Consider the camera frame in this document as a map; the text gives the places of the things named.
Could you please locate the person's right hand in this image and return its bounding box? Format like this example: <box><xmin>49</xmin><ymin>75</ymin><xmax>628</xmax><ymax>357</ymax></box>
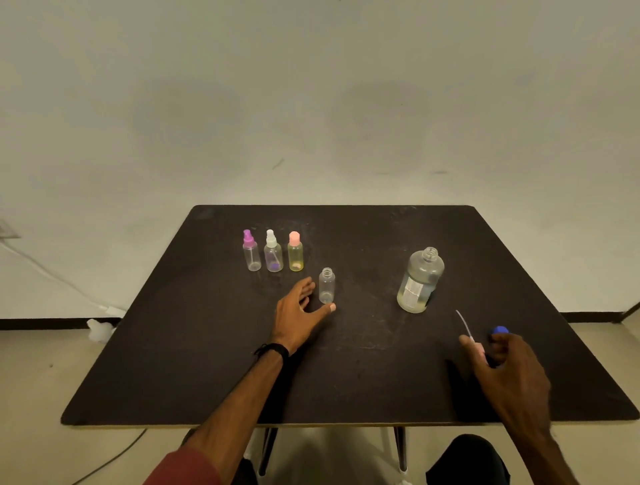
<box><xmin>459</xmin><ymin>332</ymin><xmax>553</xmax><ymax>442</ymax></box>

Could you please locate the person's left hand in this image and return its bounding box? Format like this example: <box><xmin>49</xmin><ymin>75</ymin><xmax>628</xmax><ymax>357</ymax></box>
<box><xmin>271</xmin><ymin>276</ymin><xmax>337</xmax><ymax>356</ymax></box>

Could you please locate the pink spray cap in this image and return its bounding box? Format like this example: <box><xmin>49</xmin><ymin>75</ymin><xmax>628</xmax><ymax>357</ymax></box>
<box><xmin>455</xmin><ymin>309</ymin><xmax>489</xmax><ymax>360</ymax></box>

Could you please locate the small purple-tinted bottle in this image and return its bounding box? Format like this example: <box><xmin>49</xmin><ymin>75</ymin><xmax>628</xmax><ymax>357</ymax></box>
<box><xmin>263</xmin><ymin>243</ymin><xmax>285</xmax><ymax>273</ymax></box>

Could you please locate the large clear plastic bottle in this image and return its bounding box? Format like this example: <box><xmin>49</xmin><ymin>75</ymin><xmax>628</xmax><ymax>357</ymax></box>
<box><xmin>396</xmin><ymin>246</ymin><xmax>445</xmax><ymax>314</ymax></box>

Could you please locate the person's left forearm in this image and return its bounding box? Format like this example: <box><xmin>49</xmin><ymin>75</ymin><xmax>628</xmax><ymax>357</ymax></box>
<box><xmin>185</xmin><ymin>352</ymin><xmax>286</xmax><ymax>483</ymax></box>

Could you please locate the person's right leg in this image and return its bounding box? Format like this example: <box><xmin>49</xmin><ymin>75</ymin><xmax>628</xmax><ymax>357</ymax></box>
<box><xmin>425</xmin><ymin>433</ymin><xmax>511</xmax><ymax>485</ymax></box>

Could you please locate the black wristband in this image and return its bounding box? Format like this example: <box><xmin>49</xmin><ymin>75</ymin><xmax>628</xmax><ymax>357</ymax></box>
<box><xmin>253</xmin><ymin>342</ymin><xmax>291</xmax><ymax>363</ymax></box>

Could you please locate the black table leg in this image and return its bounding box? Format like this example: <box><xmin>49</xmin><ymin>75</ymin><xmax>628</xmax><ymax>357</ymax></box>
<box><xmin>393</xmin><ymin>426</ymin><xmax>409</xmax><ymax>473</ymax></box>
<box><xmin>257</xmin><ymin>427</ymin><xmax>279</xmax><ymax>476</ymax></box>

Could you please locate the white plastic floor object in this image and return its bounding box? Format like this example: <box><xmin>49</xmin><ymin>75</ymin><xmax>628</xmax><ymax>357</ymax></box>
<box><xmin>87</xmin><ymin>318</ymin><xmax>117</xmax><ymax>344</ymax></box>

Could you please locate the grey floor cable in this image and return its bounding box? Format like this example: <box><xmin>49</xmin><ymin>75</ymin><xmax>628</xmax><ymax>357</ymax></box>
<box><xmin>72</xmin><ymin>428</ymin><xmax>149</xmax><ymax>485</ymax></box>

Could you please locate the white power cable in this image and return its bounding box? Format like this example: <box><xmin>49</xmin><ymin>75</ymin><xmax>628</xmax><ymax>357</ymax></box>
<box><xmin>0</xmin><ymin>239</ymin><xmax>109</xmax><ymax>310</ymax></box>

